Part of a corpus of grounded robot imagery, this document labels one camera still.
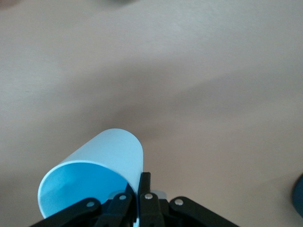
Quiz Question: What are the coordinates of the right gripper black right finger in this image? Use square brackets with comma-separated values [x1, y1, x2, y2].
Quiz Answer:
[138, 172, 237, 227]

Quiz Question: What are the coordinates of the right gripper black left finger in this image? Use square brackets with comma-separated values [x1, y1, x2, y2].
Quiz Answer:
[30, 189, 133, 227]

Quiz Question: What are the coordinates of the light blue plastic cup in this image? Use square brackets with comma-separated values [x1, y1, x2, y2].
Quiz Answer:
[37, 128, 145, 219]

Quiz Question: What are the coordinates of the black saucepan with blue handle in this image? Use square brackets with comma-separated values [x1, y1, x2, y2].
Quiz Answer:
[292, 174, 303, 219]

